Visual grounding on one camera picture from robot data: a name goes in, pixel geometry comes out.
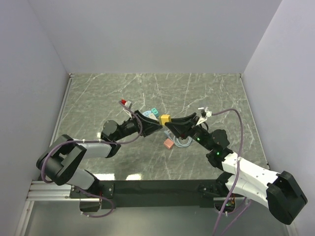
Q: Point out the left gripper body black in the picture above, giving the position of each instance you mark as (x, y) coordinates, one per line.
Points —
(132, 126)

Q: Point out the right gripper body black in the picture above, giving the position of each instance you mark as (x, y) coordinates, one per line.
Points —
(200, 134)

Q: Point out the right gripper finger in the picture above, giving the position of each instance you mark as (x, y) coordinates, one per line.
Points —
(181, 130)
(188, 119)

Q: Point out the round blue power strip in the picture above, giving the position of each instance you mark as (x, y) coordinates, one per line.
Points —
(149, 114)

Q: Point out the yellow charger plug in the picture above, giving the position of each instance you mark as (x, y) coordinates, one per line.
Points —
(163, 119)

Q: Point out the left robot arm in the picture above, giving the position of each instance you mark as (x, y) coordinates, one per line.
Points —
(60, 163)

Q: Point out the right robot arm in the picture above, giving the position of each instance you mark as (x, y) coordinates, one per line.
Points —
(279, 192)

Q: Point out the teal usb charger plug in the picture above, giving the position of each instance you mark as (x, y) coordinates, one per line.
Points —
(155, 112)

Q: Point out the pink charger plug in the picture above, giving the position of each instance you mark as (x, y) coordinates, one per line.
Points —
(168, 143)

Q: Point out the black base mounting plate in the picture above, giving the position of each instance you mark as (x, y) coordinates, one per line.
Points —
(162, 193)

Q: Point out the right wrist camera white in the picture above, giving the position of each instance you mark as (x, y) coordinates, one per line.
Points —
(205, 113)

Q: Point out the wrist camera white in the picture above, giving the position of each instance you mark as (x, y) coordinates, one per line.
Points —
(205, 113)
(127, 103)

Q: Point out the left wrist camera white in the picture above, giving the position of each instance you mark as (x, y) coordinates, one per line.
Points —
(127, 103)

